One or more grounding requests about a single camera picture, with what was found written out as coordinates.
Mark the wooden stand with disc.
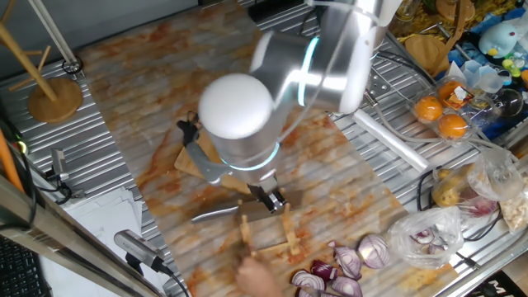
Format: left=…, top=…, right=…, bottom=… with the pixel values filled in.
left=403, top=0, right=476, bottom=78

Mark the bare human hand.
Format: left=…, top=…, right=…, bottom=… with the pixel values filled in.
left=234, top=257, right=285, bottom=297

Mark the grey robot cable hose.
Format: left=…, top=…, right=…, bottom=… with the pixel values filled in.
left=362, top=89, right=521, bottom=162

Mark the black keyboard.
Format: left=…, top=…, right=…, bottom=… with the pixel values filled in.
left=0, top=234, right=53, bottom=297

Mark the stack of white papers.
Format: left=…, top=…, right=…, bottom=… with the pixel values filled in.
left=39, top=187, right=166, bottom=297

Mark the striped onion wedge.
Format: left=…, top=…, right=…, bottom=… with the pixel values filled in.
left=297, top=286, right=331, bottom=297
left=290, top=270, right=327, bottom=292

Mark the silver camera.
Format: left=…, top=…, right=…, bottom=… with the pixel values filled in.
left=113, top=229, right=166, bottom=273

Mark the orange fruit with label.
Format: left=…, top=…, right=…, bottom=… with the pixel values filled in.
left=437, top=80, right=467, bottom=104

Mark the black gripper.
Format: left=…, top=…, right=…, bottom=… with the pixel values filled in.
left=248, top=181, right=288, bottom=215

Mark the plastic bag with potatoes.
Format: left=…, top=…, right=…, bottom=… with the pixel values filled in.
left=431, top=148, right=525, bottom=218

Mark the plastic bag with garlic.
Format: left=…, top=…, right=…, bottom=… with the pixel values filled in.
left=498, top=177, right=528, bottom=234

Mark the wooden peg rack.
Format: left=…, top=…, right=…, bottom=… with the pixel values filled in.
left=237, top=200, right=302, bottom=259

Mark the orange pole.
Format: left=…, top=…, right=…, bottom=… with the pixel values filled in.
left=0, top=130, right=25, bottom=195

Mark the aluminium frame beam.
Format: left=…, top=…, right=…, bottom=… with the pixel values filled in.
left=0, top=175, right=166, bottom=297

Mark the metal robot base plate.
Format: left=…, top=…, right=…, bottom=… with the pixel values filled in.
left=362, top=65, right=393, bottom=115

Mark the dark purple onion piece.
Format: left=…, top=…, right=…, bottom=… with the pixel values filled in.
left=309, top=259, right=339, bottom=282

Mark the blue plush toy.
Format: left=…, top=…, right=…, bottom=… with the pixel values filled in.
left=478, top=21, right=520, bottom=59

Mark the big peeled onion half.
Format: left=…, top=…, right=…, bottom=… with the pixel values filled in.
left=357, top=233, right=391, bottom=270

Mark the black camera cable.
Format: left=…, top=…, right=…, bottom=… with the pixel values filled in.
left=158, top=263, right=191, bottom=297

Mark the marble pattern table mat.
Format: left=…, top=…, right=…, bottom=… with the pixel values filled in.
left=76, top=12, right=459, bottom=297

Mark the green yellow toy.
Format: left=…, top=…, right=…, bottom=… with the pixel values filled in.
left=501, top=57, right=523, bottom=78

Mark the glass bowl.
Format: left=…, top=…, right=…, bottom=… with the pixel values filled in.
left=490, top=87, right=525, bottom=118

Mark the clear measuring cup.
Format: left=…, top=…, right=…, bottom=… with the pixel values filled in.
left=460, top=59, right=512, bottom=94

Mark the plastic bag with onions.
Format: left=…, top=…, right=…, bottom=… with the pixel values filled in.
left=387, top=205, right=465, bottom=270

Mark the black metal clamp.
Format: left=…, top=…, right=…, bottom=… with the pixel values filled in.
left=44, top=147, right=86, bottom=205

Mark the white plastic wrap roll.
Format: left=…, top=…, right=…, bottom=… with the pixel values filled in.
left=351, top=108, right=431, bottom=173

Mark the steel kitchen knife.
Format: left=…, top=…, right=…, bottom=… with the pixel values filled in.
left=191, top=189, right=304, bottom=224

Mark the wooden mug tree stand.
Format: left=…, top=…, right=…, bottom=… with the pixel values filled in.
left=0, top=0, right=84, bottom=124

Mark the pale purple onion wedge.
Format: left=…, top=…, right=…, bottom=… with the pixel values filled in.
left=329, top=276, right=364, bottom=297
left=328, top=241, right=363, bottom=281

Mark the thin black cable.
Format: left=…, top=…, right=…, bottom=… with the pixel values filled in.
left=416, top=167, right=502, bottom=243

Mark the white rod with black ring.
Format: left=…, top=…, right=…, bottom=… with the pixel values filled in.
left=26, top=0, right=86, bottom=76

